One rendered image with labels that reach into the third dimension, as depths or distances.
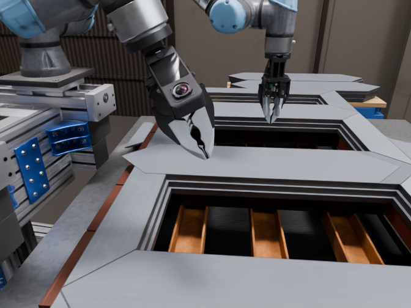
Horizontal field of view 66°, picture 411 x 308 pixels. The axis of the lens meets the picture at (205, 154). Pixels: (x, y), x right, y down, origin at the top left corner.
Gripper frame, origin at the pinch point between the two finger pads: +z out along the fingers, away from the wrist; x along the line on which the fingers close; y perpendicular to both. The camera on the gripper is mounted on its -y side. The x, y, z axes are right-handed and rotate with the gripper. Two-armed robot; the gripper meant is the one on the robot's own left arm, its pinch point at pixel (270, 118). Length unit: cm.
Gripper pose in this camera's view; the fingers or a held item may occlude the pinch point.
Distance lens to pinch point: 100.6
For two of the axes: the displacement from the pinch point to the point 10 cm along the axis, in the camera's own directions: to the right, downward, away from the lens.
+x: 10.0, 0.4, -0.7
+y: -0.8, 4.4, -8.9
